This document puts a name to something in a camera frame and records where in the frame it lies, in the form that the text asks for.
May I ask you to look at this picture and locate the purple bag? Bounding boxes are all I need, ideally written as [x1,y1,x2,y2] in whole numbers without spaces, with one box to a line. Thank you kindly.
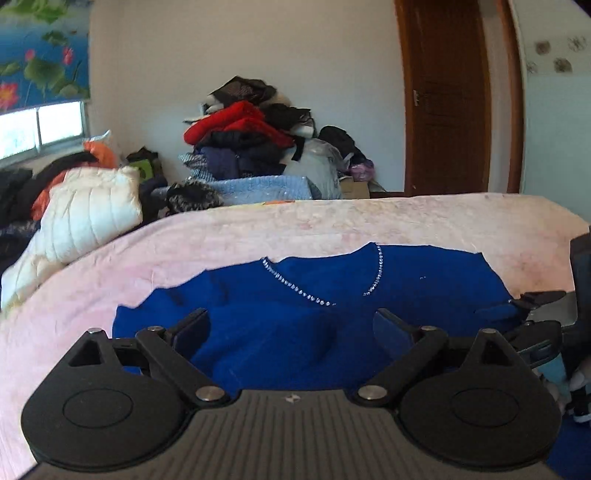
[348,159,375,184]

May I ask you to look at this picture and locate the brown wooden door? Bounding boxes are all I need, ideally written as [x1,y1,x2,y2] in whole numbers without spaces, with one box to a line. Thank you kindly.
[394,0,526,198]

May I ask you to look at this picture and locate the lotus print window blind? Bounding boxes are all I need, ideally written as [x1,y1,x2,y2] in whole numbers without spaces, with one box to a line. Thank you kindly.
[0,0,92,112]

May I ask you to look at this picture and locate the black clothes heap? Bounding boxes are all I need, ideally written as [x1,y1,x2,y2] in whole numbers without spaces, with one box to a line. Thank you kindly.
[0,151,99,274]

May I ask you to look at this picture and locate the blue knit sweater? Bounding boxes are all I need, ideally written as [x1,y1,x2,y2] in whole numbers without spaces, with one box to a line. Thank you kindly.
[112,242,527,393]

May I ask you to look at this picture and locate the pile of dark clothes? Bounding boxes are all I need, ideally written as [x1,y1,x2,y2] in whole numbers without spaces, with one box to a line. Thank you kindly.
[194,130,296,180]

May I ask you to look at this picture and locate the white puffy jacket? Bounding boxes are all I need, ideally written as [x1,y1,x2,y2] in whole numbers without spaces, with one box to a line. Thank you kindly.
[0,165,145,311]

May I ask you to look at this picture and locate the orange garment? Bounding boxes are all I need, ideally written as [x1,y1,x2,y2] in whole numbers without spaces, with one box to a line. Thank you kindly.
[30,141,120,222]

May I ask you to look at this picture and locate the leopard print cloth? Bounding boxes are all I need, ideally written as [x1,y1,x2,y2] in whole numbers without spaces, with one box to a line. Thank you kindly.
[165,181,225,216]

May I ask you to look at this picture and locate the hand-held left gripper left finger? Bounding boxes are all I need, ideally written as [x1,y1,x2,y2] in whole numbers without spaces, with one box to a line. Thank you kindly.
[68,308,230,408]

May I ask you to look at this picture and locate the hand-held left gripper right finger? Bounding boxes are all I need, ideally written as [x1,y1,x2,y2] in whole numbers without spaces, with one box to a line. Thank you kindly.
[353,308,525,408]

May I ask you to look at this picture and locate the light blue quilted blanket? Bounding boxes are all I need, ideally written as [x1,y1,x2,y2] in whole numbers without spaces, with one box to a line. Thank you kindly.
[151,174,343,207]

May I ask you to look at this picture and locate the black lace garment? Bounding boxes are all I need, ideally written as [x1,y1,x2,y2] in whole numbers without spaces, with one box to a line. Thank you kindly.
[203,76,279,109]

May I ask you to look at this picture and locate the cardboard box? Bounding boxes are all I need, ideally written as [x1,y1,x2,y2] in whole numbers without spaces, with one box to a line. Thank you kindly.
[339,178,371,200]

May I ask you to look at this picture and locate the red jacket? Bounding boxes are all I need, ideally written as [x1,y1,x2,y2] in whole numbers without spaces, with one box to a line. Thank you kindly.
[184,100,296,149]

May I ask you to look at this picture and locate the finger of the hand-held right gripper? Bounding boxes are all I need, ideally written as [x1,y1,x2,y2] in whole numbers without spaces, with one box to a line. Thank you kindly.
[507,321,565,369]
[508,290,567,312]

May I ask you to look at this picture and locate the pink bed blanket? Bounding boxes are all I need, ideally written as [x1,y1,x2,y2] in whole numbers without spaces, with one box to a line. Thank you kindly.
[0,193,591,480]

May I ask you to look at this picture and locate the window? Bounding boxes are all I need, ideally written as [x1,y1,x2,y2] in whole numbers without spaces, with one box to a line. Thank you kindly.
[0,99,89,163]

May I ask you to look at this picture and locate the grey plastic bag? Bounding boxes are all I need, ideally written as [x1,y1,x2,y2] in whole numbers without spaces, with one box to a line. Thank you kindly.
[283,137,346,200]

